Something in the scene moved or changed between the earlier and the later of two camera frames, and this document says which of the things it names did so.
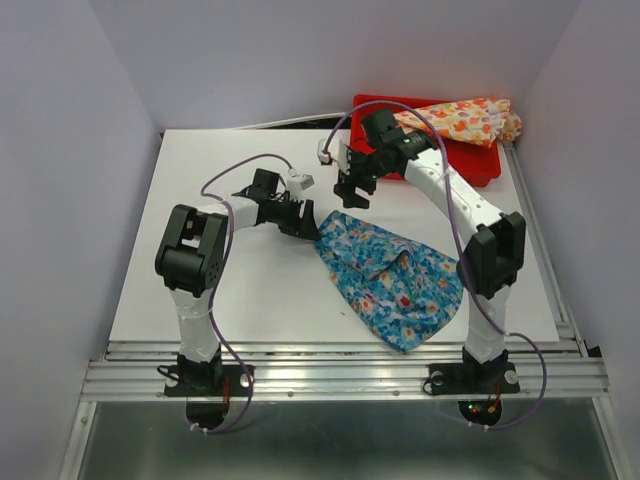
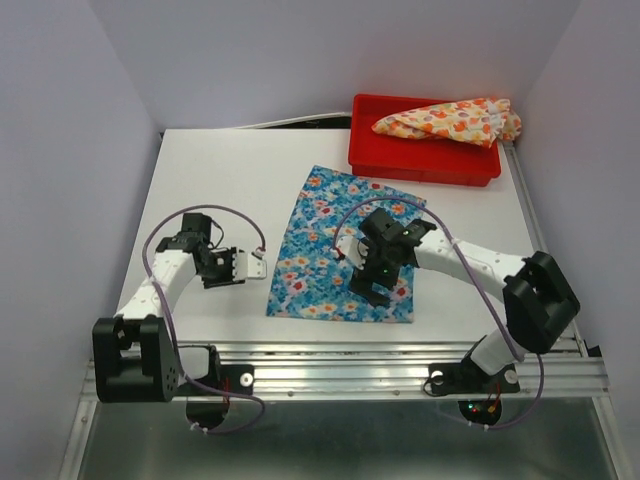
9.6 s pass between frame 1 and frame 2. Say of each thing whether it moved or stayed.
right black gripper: moved
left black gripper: moved
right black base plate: stayed
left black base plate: stayed
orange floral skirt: stayed
